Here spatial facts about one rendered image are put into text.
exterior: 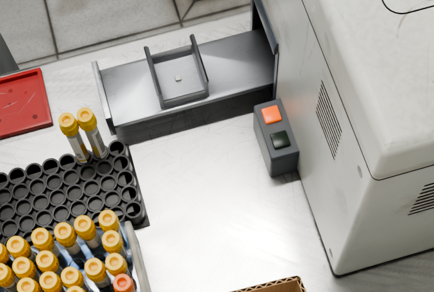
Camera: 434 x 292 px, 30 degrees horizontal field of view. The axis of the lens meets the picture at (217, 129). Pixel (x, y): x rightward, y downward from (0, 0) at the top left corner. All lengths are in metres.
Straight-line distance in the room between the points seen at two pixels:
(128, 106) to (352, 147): 0.30
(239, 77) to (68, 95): 0.19
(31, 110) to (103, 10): 1.13
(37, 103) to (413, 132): 0.47
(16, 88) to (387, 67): 0.47
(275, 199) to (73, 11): 1.26
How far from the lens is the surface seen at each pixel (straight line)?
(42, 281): 0.68
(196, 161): 0.83
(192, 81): 0.82
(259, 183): 0.82
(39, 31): 1.98
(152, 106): 0.81
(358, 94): 0.53
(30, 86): 0.89
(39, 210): 0.80
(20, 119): 0.87
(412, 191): 0.60
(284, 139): 0.78
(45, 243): 0.70
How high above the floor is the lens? 1.64
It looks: 65 degrees down
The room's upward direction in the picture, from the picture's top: 4 degrees counter-clockwise
